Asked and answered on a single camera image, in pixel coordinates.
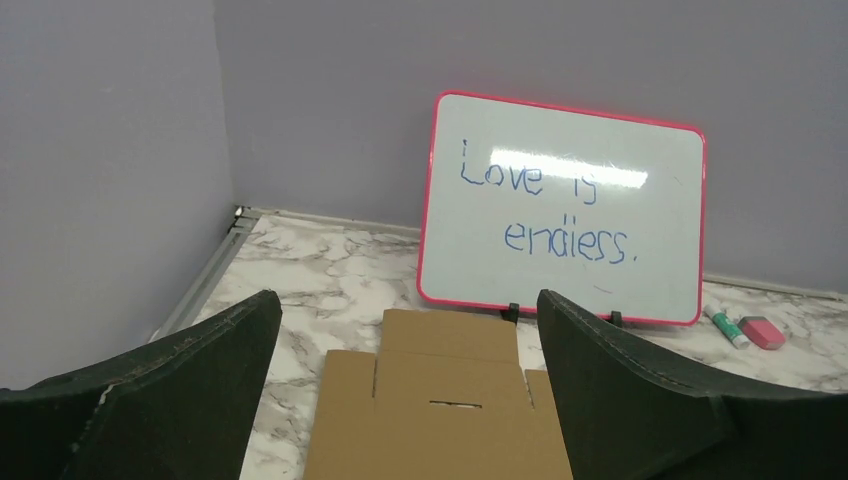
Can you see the brown cardboard box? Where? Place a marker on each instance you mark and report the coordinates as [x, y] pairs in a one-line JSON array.
[[444, 397]]

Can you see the pink framed whiteboard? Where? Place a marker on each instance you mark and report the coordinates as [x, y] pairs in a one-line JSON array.
[[607, 210]]

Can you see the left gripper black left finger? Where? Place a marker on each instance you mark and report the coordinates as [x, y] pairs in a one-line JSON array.
[[181, 407]]

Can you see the green white marker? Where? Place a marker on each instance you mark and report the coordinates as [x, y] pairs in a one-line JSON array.
[[726, 326]]

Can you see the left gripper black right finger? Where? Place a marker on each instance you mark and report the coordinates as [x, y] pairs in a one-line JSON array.
[[631, 409]]

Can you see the pink eraser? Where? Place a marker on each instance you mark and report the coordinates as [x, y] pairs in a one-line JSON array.
[[762, 332]]

